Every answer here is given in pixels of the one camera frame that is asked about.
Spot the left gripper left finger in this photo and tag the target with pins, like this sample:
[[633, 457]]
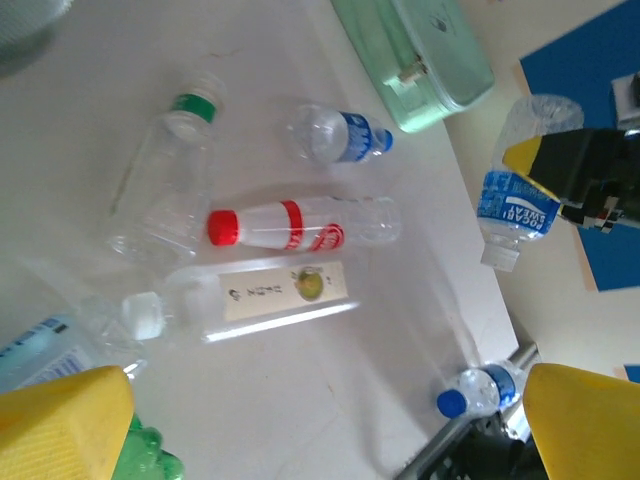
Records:
[[60, 425]]

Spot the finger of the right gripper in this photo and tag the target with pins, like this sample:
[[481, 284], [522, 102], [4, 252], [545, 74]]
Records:
[[575, 160]]

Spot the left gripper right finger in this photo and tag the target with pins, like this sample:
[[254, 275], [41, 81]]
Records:
[[585, 425]]

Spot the pale blue label bottle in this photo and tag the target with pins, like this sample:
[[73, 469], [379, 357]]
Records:
[[45, 350]]

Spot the blue label white cap bottle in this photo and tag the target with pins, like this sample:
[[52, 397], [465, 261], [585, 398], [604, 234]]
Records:
[[515, 220]]

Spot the green bottle yellow cap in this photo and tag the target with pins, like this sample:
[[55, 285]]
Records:
[[147, 450]]

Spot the blue cap clear water bottle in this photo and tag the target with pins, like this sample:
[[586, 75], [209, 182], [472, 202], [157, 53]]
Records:
[[475, 390]]

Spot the clear bottle green neck band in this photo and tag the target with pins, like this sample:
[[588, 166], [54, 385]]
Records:
[[170, 175]]

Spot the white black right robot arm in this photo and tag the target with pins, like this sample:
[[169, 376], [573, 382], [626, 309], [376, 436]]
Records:
[[480, 450]]

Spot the mint green zip case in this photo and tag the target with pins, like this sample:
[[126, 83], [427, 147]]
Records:
[[425, 55]]

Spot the small blue cap water bottle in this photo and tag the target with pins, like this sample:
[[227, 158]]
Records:
[[345, 135]]

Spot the square clear bottle beige label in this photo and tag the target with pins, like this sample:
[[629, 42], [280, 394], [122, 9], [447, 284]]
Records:
[[280, 295]]

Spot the red cap white label bottle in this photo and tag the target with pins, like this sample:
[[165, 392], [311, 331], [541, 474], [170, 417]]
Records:
[[280, 230]]

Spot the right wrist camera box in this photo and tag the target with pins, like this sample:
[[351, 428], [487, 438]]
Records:
[[627, 100]]

